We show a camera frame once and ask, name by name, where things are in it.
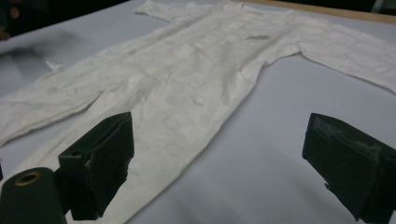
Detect white metal stand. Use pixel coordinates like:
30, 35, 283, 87
372, 0, 396, 15

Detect light blue table mat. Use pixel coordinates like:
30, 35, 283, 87
0, 0, 396, 224

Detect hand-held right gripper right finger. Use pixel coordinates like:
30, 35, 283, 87
302, 112, 396, 224

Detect white baby romper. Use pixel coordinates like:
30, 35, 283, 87
0, 0, 396, 224

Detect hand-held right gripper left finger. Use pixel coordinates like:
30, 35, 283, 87
58, 111, 135, 221

